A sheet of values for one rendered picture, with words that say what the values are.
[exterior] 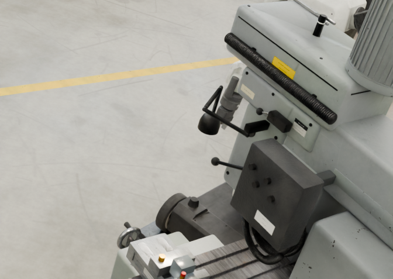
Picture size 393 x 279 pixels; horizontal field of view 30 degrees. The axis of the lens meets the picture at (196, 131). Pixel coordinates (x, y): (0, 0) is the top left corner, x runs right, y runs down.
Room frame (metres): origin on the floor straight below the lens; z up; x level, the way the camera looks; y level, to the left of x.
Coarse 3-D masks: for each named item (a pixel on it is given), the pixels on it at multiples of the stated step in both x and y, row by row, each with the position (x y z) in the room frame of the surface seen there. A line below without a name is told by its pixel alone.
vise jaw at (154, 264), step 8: (184, 248) 1.93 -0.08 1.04; (152, 256) 1.84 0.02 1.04; (168, 256) 1.87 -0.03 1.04; (176, 256) 1.88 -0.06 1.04; (192, 256) 1.90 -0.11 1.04; (152, 264) 1.82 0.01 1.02; (160, 264) 1.82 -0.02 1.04; (168, 264) 1.83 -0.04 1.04; (160, 272) 1.80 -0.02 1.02; (168, 272) 1.83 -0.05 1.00
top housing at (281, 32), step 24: (240, 24) 2.02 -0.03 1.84; (264, 24) 1.97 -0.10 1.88; (288, 24) 2.01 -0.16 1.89; (312, 24) 2.06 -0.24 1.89; (264, 48) 1.94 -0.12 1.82; (288, 48) 1.89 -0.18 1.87; (312, 48) 1.89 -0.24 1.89; (336, 48) 1.94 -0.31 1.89; (288, 72) 1.87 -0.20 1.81; (312, 72) 1.81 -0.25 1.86; (336, 72) 1.79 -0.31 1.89; (288, 96) 1.85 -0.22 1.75; (336, 96) 1.75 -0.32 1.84; (360, 96) 1.78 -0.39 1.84; (384, 96) 1.87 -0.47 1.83; (336, 120) 1.74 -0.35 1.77
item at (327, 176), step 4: (324, 172) 1.70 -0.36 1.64; (328, 172) 1.70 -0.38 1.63; (332, 172) 1.71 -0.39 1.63; (320, 176) 1.67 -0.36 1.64; (324, 176) 1.68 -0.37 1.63; (328, 176) 1.68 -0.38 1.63; (332, 176) 1.69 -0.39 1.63; (324, 180) 1.66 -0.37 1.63; (328, 180) 1.68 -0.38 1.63; (332, 180) 1.69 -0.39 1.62; (324, 184) 1.67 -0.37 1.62; (328, 184) 1.68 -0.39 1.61
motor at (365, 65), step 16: (384, 0) 1.78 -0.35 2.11; (368, 16) 1.81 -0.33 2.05; (384, 16) 1.76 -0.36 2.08; (368, 32) 1.78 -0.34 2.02; (384, 32) 1.75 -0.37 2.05; (368, 48) 1.77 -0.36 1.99; (384, 48) 1.74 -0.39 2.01; (352, 64) 1.79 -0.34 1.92; (368, 64) 1.75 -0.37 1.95; (384, 64) 1.73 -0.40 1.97; (368, 80) 1.74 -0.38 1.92; (384, 80) 1.73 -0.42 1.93
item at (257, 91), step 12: (252, 72) 1.97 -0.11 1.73; (240, 84) 1.99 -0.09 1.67; (252, 84) 1.96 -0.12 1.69; (264, 84) 1.93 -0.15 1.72; (252, 96) 1.95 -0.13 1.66; (264, 96) 1.92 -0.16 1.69; (276, 96) 1.89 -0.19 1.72; (264, 108) 1.91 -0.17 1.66; (276, 108) 1.88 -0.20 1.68; (288, 108) 1.85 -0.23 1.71; (300, 120) 1.81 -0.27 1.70; (312, 120) 1.79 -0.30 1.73; (288, 132) 1.83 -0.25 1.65; (300, 132) 1.80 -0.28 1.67; (312, 132) 1.78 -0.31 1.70; (300, 144) 1.79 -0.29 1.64; (312, 144) 1.77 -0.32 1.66
